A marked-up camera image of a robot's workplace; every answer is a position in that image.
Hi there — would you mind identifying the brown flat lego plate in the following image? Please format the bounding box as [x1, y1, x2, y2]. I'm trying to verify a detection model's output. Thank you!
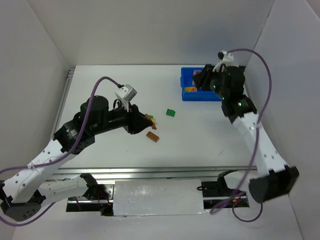
[146, 131, 160, 143]

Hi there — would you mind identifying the brown purple butterfly lego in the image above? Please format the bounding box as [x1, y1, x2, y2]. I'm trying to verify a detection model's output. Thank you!
[193, 69, 202, 75]

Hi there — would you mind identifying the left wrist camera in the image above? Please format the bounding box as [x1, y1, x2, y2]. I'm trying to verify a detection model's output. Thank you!
[115, 84, 137, 112]

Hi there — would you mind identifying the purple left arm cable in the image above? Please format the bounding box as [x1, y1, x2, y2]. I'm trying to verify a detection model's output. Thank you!
[0, 76, 123, 227]

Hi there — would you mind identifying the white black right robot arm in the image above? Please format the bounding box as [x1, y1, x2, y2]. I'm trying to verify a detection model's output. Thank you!
[192, 64, 300, 204]

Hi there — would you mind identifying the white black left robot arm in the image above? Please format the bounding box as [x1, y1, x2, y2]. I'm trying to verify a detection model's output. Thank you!
[0, 95, 153, 222]

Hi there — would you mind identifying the yellow butterfly lego brick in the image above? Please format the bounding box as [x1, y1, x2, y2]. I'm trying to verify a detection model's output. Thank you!
[184, 86, 198, 92]

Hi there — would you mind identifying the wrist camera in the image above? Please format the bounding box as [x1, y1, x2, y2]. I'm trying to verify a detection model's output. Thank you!
[115, 84, 137, 112]
[212, 51, 237, 72]

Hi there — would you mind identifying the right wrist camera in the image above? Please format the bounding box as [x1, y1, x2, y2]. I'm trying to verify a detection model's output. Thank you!
[212, 51, 237, 72]

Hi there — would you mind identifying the blue plastic sorting bin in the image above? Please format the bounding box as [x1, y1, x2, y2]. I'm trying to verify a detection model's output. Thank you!
[180, 66, 226, 102]

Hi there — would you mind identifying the small green lego brick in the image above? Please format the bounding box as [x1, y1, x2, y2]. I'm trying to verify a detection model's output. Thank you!
[166, 108, 176, 117]

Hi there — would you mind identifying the aluminium table edge rail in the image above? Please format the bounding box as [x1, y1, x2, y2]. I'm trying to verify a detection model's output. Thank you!
[54, 166, 247, 180]

